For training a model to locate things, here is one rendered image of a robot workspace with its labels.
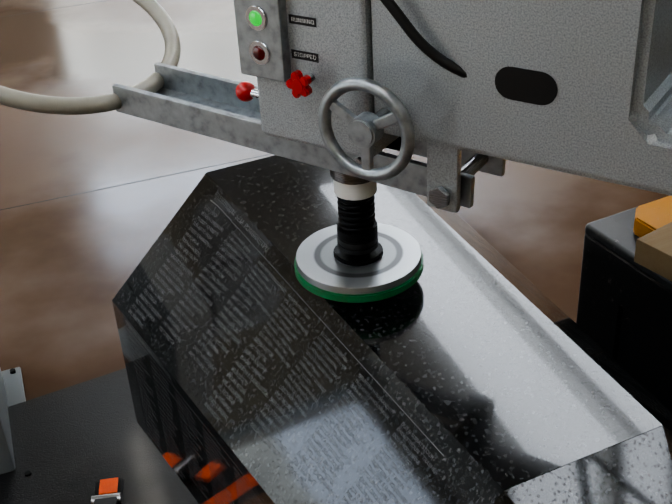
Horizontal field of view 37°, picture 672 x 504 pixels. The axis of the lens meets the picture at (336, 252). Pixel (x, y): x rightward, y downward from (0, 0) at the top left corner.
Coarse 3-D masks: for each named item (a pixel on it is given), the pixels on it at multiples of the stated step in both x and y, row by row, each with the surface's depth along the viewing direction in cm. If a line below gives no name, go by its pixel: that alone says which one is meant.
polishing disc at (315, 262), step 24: (312, 240) 172; (336, 240) 172; (384, 240) 171; (408, 240) 171; (312, 264) 166; (336, 264) 166; (384, 264) 165; (408, 264) 164; (336, 288) 160; (360, 288) 159; (384, 288) 160
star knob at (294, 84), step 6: (294, 72) 138; (300, 72) 139; (294, 78) 138; (300, 78) 138; (306, 78) 138; (312, 78) 141; (288, 84) 139; (294, 84) 139; (300, 84) 138; (306, 84) 138; (294, 90) 139; (300, 90) 139; (306, 90) 138; (294, 96) 140; (300, 96) 140; (306, 96) 139
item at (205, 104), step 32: (160, 64) 180; (128, 96) 172; (160, 96) 168; (192, 96) 178; (224, 96) 175; (192, 128) 167; (224, 128) 163; (256, 128) 159; (320, 160) 155; (384, 160) 148; (480, 160) 149; (416, 192) 147
